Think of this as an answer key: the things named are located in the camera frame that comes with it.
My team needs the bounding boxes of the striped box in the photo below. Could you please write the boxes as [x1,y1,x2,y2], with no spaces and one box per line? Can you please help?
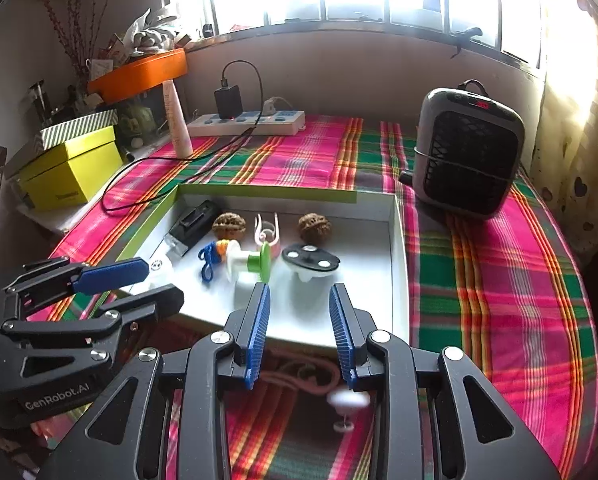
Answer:
[39,109,118,151]

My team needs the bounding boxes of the pink and white clip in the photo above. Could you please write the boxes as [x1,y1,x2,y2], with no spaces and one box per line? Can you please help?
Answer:
[253,212,282,261]

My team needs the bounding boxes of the shallow green and white box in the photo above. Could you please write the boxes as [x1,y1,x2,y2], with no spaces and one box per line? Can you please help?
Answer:
[114,183,411,352]

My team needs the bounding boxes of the black cable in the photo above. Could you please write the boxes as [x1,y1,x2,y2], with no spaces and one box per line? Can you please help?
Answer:
[102,60,265,217]

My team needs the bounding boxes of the small white round disc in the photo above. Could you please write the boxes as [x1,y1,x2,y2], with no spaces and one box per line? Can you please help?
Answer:
[139,255,175,293]

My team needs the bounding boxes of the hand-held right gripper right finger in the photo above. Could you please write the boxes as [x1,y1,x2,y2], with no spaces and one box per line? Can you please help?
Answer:
[329,283,562,480]

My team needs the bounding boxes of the blue cord with orange bead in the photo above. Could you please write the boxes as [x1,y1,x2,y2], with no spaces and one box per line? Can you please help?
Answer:
[197,239,232,286]

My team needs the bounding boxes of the orange container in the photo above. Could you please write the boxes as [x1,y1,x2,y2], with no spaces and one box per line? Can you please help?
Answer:
[88,49,187,103]

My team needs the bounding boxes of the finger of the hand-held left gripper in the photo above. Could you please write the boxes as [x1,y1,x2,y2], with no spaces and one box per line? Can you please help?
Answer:
[2,284,185,361]
[2,256,151,318]

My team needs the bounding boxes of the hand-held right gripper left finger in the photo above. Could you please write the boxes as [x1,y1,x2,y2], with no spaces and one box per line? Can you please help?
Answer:
[36,282,272,480]

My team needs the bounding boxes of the white mushroom-shaped knob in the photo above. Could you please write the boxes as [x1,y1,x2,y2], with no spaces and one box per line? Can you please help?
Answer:
[326,390,372,433]

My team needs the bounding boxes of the brown walnut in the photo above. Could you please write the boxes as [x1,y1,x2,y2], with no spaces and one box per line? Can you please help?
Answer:
[298,213,332,243]
[212,212,245,241]

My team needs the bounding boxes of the cream patterned curtain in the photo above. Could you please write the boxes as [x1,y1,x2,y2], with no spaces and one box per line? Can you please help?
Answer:
[529,0,598,261]

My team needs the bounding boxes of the white and green spool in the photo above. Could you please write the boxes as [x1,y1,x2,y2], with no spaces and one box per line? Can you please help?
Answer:
[229,240,272,285]

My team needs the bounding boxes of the black pocket flashlight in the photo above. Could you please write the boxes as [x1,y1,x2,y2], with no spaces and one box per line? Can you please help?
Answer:
[164,200,223,258]

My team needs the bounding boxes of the plaid blanket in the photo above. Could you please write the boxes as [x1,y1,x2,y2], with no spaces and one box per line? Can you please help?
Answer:
[26,115,598,480]

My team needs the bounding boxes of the white plastic bag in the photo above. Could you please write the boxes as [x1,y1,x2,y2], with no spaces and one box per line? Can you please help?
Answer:
[124,7,190,53]

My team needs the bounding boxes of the black charger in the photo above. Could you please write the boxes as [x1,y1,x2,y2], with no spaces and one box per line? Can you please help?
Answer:
[214,85,243,120]

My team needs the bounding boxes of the white cosmetic tube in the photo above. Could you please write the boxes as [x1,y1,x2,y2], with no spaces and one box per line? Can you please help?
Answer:
[161,80,194,158]

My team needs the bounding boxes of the pink strap loop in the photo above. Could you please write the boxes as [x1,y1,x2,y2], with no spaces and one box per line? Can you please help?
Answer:
[266,354,341,397]

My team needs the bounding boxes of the dark glass container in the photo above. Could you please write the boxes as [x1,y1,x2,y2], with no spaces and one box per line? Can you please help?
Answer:
[116,85,172,146]

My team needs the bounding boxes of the black disc with metal buttons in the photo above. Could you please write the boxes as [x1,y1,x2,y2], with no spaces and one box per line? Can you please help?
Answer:
[281,242,341,286]

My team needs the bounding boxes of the grey space heater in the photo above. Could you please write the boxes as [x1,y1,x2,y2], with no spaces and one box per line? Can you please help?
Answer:
[411,80,526,220]

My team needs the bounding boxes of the white power strip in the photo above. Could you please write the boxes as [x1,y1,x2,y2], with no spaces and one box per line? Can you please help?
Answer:
[186,109,306,137]

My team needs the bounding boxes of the dried red branches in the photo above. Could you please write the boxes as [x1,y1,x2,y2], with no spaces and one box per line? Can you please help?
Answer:
[44,0,125,91]

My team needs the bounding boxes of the black hook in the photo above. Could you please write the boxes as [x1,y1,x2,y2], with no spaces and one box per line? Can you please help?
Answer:
[451,27,482,58]

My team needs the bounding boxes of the yellow-green box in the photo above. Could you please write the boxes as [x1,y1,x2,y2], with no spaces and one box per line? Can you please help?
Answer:
[18,126,125,211]

